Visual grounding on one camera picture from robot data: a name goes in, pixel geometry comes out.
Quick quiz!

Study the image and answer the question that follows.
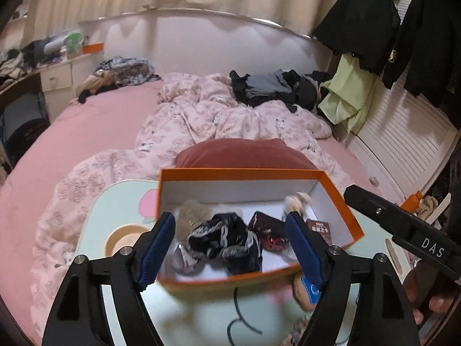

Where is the beige cloth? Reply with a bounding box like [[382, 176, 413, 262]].
[[418, 195, 451, 224]]

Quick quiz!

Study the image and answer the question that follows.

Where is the patterned clothes pile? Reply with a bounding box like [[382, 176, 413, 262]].
[[77, 57, 161, 103]]

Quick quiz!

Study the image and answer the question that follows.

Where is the red and black pouch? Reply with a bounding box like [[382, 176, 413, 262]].
[[247, 211, 290, 251]]

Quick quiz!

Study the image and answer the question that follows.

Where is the black lace garment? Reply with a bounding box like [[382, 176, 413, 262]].
[[187, 213, 263, 276]]

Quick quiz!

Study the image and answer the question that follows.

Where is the green lidded container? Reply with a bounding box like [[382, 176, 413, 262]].
[[64, 32, 84, 58]]

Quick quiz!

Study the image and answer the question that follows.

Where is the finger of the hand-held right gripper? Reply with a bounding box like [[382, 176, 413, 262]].
[[343, 185, 415, 238]]

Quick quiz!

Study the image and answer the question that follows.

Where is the white padded headboard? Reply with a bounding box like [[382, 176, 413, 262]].
[[77, 7, 337, 83]]

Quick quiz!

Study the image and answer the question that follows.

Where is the dark clothes pile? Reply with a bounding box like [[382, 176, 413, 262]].
[[230, 69, 334, 114]]

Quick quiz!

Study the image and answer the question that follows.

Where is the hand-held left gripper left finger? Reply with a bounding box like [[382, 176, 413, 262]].
[[42, 212, 176, 346]]

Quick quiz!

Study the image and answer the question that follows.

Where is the plush toy with blue shirt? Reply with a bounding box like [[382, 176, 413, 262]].
[[292, 272, 323, 312]]

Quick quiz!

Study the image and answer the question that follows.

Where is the orange bottle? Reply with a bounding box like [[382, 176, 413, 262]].
[[401, 191, 424, 215]]

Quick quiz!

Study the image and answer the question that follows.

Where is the person's right hand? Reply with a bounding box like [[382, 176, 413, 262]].
[[403, 267, 456, 327]]

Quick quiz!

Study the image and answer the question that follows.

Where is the beige fluffy pompom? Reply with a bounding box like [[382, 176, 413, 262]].
[[175, 202, 213, 240]]

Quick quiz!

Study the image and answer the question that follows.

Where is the clear plastic bag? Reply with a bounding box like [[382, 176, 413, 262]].
[[171, 243, 209, 275]]

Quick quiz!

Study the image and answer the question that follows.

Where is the grey rolled mat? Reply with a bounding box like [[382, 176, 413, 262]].
[[43, 38, 69, 54]]

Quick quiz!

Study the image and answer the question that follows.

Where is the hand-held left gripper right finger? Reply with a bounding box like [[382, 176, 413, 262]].
[[284, 211, 421, 346]]

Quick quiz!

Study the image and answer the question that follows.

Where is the orange cardboard box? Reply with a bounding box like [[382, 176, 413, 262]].
[[156, 168, 365, 298]]

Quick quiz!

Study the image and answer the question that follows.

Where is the leopard patterned cloth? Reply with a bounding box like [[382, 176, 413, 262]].
[[281, 315, 312, 346]]

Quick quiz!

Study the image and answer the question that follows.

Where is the light green garment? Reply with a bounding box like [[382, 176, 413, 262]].
[[319, 52, 377, 136]]

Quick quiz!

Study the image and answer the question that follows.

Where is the red pillow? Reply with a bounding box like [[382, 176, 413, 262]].
[[175, 138, 319, 171]]

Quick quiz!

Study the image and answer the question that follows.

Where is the small brown box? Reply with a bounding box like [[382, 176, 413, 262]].
[[306, 218, 331, 246]]

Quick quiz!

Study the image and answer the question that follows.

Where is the white drawer cabinet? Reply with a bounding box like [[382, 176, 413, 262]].
[[39, 59, 94, 92]]

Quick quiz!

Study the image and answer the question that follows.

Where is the black cable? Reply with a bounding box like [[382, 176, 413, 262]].
[[226, 288, 263, 346]]

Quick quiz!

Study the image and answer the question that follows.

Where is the pink bed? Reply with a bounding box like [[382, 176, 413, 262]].
[[0, 79, 382, 336]]

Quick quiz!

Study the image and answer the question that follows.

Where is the dark chair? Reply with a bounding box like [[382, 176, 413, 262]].
[[0, 92, 51, 163]]

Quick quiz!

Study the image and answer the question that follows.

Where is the clothes heap on desk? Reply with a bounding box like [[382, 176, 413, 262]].
[[0, 38, 67, 83]]

